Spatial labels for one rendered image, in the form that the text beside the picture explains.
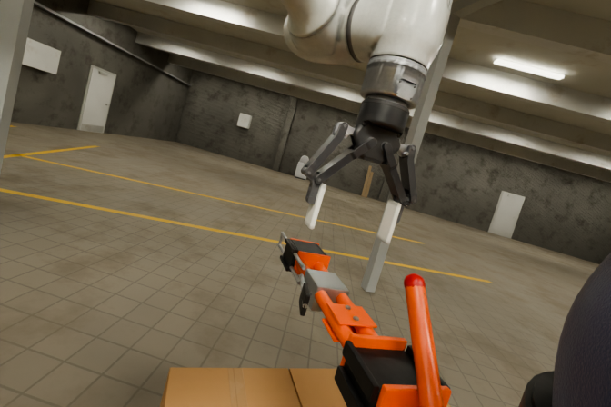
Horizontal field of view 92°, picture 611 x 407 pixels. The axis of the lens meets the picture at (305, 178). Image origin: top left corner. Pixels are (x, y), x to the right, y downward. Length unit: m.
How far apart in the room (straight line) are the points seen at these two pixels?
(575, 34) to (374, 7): 5.05
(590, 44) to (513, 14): 1.04
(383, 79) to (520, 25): 4.76
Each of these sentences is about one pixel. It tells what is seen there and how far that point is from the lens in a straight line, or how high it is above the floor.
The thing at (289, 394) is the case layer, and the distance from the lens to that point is 1.17.
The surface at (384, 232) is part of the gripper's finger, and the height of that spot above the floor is 1.21.
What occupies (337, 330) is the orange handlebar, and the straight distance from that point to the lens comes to 0.46.
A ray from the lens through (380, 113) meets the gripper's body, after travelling 0.45.
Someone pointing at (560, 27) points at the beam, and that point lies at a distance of 5.42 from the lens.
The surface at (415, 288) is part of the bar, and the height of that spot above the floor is 1.19.
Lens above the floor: 1.30
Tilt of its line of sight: 5 degrees down
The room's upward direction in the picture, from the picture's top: 16 degrees clockwise
